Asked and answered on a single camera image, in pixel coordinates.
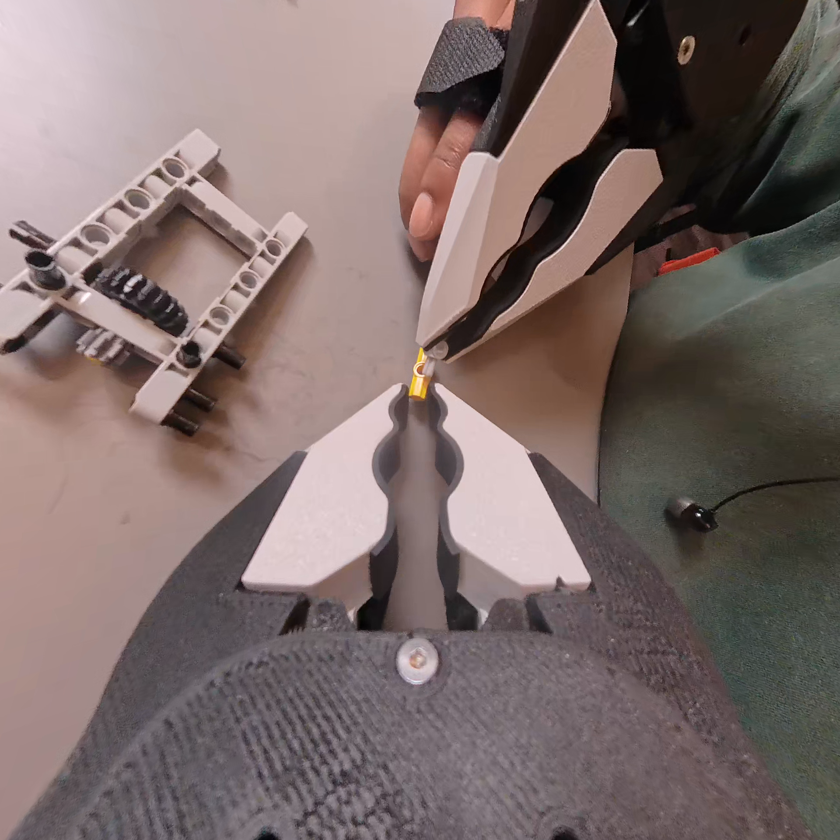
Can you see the yellow lego connector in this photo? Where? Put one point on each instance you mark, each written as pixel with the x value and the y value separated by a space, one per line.
pixel 417 386

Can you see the grey lego frame assembly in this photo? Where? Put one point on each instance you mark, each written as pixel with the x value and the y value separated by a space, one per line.
pixel 138 200

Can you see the person's right hand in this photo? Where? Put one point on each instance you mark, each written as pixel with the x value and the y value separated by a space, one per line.
pixel 433 170

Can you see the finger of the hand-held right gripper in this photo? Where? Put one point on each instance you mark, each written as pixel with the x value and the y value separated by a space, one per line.
pixel 610 216
pixel 558 105

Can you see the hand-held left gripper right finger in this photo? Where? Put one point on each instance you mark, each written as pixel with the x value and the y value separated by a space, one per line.
pixel 518 518

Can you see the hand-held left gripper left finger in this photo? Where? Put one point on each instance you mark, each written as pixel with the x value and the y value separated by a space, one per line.
pixel 315 518

